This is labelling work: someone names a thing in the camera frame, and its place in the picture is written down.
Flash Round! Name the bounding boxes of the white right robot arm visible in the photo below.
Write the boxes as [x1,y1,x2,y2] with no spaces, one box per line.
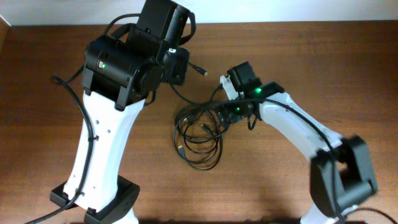
[220,62,378,223]

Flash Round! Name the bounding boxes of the black cable with barrel plug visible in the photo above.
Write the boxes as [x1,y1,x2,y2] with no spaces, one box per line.
[169,61,208,106]

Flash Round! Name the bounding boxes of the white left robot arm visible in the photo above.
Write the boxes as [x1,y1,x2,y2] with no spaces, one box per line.
[50,0,196,223]

